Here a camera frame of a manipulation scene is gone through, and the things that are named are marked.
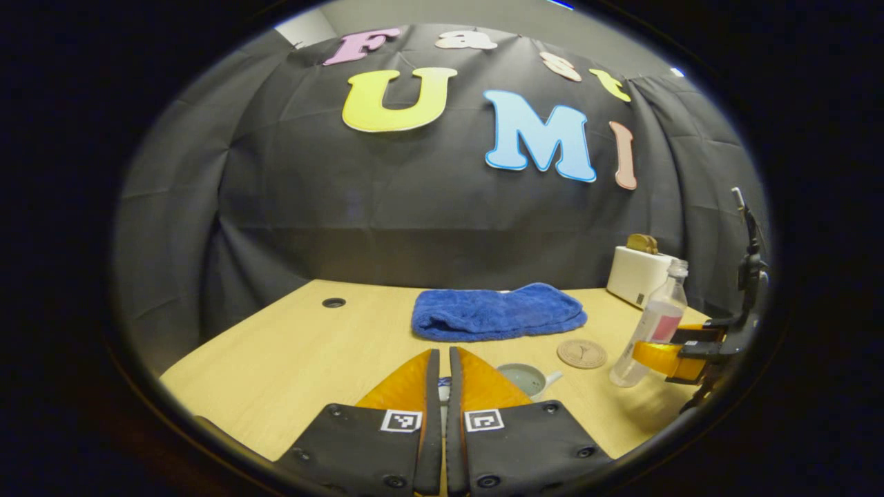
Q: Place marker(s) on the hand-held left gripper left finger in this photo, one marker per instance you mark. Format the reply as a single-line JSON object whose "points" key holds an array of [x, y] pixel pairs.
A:
{"points": [[431, 428]]}

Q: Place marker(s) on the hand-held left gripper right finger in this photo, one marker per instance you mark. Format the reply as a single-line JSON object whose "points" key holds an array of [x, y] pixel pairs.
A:
{"points": [[454, 428]]}

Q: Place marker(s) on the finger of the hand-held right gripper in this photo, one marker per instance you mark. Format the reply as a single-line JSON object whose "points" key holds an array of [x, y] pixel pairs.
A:
{"points": [[697, 334], [666, 359]]}

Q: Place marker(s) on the clear water bottle pink label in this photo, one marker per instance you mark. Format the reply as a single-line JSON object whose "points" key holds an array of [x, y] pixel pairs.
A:
{"points": [[652, 324]]}

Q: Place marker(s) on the round wooden coaster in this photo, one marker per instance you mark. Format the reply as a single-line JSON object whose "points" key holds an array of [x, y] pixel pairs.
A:
{"points": [[582, 353]]}

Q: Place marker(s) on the white ceramic teacup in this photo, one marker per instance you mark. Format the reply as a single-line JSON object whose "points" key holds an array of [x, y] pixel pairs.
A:
{"points": [[528, 379]]}

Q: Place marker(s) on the white toaster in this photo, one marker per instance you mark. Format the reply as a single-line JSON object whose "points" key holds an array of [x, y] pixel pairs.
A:
{"points": [[635, 276]]}

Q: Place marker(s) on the brown toast slice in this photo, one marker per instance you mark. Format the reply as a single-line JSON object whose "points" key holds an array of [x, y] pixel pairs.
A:
{"points": [[640, 243], [654, 247]]}

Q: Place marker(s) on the blue towel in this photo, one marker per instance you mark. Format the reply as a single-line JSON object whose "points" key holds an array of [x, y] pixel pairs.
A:
{"points": [[497, 314]]}

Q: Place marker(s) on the black backdrop cloth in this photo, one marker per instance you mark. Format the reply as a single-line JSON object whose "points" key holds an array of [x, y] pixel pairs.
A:
{"points": [[387, 207]]}

